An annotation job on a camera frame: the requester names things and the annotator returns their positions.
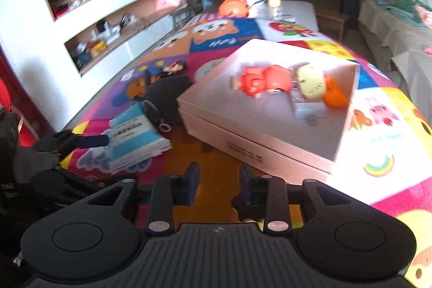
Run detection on blue tissue pack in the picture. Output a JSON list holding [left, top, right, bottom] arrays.
[[109, 104, 172, 172]]

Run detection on white power adapter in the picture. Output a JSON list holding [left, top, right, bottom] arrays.
[[290, 89, 327, 125]]

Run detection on orange plastic toy bowl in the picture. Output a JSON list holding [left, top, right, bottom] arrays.
[[322, 75, 349, 108]]

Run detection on red daruma doll toy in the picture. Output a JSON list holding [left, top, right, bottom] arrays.
[[230, 65, 293, 99]]

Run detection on yellow gold charm keychain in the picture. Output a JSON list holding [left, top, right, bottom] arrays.
[[296, 64, 327, 99]]

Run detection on gold jar brown lid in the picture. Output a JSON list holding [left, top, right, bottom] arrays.
[[231, 194, 266, 223]]

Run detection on pink cardboard gift box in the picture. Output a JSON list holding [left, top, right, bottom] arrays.
[[177, 39, 360, 184]]

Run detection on black pouch with rings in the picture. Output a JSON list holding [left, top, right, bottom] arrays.
[[133, 72, 193, 132]]

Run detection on colourful cartoon play mat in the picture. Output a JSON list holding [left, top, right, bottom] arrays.
[[74, 14, 431, 287]]

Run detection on white tv cabinet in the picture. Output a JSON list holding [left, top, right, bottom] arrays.
[[1, 0, 175, 131]]

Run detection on orange round toy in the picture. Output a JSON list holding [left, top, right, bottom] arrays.
[[217, 0, 250, 18]]

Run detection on small wooden stool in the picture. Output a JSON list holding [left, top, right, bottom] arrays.
[[316, 9, 349, 42]]

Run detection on candy jar red lid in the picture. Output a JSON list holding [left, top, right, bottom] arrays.
[[266, 0, 282, 18]]

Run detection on grey covered sofa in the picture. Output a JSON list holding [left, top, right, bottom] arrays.
[[358, 0, 431, 122]]

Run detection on green and pink clothes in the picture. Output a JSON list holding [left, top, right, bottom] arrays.
[[373, 0, 431, 29]]

